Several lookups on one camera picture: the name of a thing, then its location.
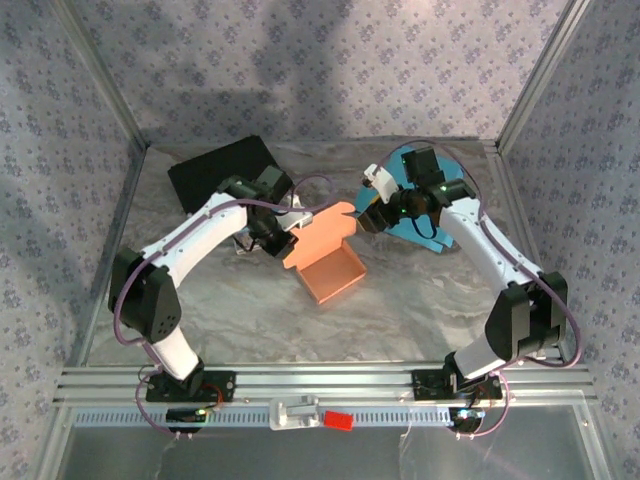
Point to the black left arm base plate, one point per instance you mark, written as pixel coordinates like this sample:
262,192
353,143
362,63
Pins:
225,385

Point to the small black electronics module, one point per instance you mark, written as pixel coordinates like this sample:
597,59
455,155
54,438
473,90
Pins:
185,416
465,417

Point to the white clamp bracket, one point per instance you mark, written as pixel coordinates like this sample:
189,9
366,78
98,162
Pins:
295,412

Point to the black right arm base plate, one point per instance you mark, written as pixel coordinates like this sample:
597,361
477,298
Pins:
425,385

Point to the aluminium table side rail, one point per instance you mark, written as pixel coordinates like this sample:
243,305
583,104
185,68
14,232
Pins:
120,215
511,190

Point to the orange paper box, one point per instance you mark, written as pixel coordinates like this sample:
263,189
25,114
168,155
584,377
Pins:
330,277

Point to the red plastic block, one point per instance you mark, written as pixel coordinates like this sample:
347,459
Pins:
339,420

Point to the blue paper box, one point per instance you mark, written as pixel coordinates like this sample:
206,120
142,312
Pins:
447,167

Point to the aluminium frame post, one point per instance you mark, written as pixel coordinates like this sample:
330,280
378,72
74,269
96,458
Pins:
103,70
544,70

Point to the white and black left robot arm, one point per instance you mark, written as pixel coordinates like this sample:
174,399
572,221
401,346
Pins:
200,235

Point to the clear acrylic panel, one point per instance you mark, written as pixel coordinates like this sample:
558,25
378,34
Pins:
320,455

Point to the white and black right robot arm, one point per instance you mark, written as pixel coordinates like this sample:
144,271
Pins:
480,250

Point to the black hard case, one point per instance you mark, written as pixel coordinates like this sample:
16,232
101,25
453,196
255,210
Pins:
220,165

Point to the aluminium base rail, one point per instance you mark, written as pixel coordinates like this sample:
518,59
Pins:
325,382

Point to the small purple printed card box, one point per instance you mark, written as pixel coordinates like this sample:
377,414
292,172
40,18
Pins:
244,246

